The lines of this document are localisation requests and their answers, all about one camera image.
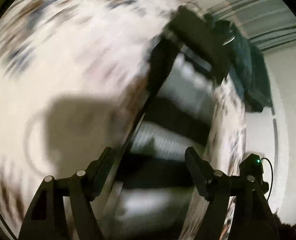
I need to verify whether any black grey striped sweater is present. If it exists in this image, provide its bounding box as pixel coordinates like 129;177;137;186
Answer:
105;37;221;240

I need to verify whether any white bed headboard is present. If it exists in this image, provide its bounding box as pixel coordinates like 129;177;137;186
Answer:
245;66;296;225

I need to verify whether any folded black garment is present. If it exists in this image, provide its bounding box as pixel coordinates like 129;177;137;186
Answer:
164;5;230;83

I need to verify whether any right grey-blue curtain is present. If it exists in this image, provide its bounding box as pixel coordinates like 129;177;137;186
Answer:
207;0;296;50

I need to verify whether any floral bed sheet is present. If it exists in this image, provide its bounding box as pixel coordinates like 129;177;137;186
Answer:
0;0;247;240

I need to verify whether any black cable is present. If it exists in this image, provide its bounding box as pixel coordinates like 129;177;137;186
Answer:
260;157;274;202

